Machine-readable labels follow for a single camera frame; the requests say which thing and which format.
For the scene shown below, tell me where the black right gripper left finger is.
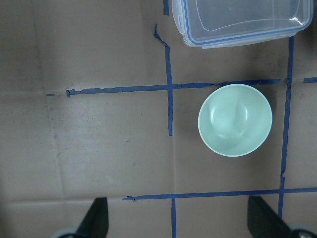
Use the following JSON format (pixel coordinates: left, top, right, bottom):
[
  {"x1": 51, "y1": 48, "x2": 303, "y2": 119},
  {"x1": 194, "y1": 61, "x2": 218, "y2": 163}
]
[{"x1": 75, "y1": 197, "x2": 108, "y2": 238}]

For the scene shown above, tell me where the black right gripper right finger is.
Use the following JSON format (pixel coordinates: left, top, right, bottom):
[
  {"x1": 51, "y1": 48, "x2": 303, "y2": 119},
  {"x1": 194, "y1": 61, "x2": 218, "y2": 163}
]
[{"x1": 247, "y1": 196, "x2": 290, "y2": 238}]

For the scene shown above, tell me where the green bowl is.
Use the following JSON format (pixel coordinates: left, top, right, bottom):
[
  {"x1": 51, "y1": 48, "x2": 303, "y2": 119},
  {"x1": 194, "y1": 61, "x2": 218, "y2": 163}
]
[{"x1": 198, "y1": 84, "x2": 273, "y2": 157}]

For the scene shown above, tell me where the clear plastic storage container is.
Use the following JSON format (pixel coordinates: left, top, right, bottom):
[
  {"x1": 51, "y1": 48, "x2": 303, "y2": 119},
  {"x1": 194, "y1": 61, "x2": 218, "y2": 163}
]
[{"x1": 171, "y1": 0, "x2": 314, "y2": 49}]

